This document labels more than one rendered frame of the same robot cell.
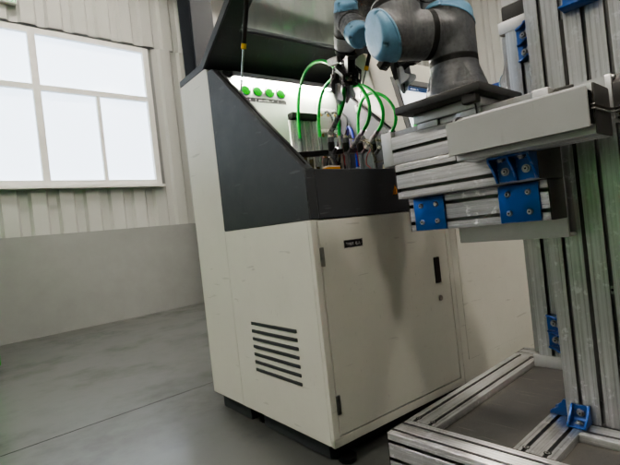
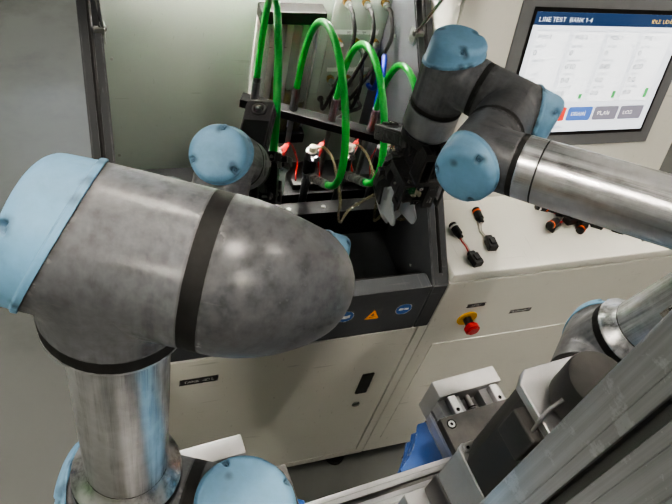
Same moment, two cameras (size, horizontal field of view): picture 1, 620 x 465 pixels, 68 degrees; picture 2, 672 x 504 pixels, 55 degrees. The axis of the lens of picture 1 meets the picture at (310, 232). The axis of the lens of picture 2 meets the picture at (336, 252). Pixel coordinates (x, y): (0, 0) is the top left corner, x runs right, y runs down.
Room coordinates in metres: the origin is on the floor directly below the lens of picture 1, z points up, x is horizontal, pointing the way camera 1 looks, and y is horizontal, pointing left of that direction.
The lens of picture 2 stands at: (0.88, -0.45, 1.99)
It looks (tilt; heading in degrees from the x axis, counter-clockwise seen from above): 48 degrees down; 9
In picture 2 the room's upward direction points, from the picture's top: 16 degrees clockwise
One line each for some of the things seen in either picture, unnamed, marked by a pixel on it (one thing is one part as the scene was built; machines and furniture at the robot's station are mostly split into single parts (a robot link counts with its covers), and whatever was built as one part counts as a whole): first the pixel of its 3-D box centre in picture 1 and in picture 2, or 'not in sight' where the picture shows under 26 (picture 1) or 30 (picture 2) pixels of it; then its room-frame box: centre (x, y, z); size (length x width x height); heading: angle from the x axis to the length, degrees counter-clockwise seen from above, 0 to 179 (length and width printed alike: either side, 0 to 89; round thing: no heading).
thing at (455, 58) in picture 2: not in sight; (450, 73); (1.67, -0.41, 1.53); 0.09 x 0.08 x 0.11; 80
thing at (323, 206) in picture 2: not in sight; (314, 218); (1.91, -0.22, 0.91); 0.34 x 0.10 x 0.15; 128
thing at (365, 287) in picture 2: (380, 191); (286, 317); (1.65, -0.27, 0.87); 0.62 x 0.04 x 0.16; 128
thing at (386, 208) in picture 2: (403, 78); (389, 211); (1.65, -0.40, 1.26); 0.06 x 0.03 x 0.09; 38
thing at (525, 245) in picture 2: not in sight; (561, 228); (2.15, -0.77, 0.96); 0.70 x 0.22 x 0.03; 128
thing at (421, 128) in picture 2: not in sight; (432, 118); (1.67, -0.41, 1.45); 0.08 x 0.08 x 0.05
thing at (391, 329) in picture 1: (396, 308); (265, 416); (1.64, -0.28, 0.44); 0.65 x 0.02 x 0.68; 128
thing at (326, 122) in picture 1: (331, 134); (356, 42); (2.20, -0.15, 1.20); 0.13 x 0.03 x 0.31; 128
